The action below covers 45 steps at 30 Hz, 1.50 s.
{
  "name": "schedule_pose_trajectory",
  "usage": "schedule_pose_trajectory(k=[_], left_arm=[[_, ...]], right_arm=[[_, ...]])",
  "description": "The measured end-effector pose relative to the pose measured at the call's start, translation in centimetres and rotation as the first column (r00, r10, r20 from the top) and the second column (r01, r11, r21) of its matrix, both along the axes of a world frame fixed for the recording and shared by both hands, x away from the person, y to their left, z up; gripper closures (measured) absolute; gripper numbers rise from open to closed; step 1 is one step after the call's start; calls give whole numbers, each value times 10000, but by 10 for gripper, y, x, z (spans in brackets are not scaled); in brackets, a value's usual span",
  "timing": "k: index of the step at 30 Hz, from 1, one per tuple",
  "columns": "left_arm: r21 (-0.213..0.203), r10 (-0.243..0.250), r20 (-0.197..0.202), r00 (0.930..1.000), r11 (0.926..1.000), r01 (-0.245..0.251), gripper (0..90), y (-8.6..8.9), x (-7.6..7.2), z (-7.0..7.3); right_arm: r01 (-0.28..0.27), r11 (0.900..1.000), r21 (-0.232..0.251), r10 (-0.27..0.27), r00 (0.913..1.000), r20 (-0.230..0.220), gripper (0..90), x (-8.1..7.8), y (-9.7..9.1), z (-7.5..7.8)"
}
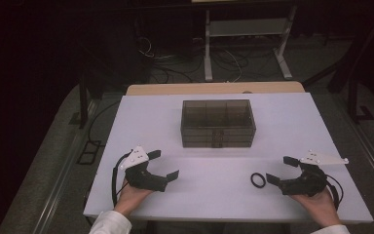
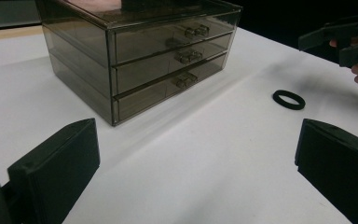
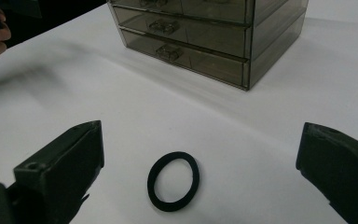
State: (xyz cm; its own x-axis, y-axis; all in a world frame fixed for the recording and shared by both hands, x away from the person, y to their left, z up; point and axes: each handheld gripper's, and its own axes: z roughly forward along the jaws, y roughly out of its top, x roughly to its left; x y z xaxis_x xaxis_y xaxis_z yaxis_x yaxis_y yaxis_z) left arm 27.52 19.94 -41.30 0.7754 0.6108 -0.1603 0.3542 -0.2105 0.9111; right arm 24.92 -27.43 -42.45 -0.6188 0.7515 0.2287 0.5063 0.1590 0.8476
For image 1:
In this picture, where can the metal floor rail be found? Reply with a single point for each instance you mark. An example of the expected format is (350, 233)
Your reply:
(65, 169)
(366, 143)

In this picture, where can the wooden table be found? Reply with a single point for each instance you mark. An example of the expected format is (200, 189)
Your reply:
(207, 88)

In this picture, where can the smoky transparent drawer box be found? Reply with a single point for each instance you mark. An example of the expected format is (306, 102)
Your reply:
(217, 123)

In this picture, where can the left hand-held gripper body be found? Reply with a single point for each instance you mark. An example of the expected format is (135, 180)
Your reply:
(142, 177)

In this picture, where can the white board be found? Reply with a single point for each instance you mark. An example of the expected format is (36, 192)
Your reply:
(207, 195)

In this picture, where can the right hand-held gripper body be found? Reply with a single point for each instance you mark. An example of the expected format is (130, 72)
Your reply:
(305, 183)

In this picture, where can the black metal stand leg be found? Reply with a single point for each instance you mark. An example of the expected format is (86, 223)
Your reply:
(83, 104)

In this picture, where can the person's left hand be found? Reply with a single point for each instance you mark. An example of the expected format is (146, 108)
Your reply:
(131, 198)

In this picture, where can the grey metal stand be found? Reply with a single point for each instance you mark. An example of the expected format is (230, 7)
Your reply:
(207, 58)

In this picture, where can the person's right hand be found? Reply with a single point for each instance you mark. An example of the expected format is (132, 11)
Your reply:
(318, 208)

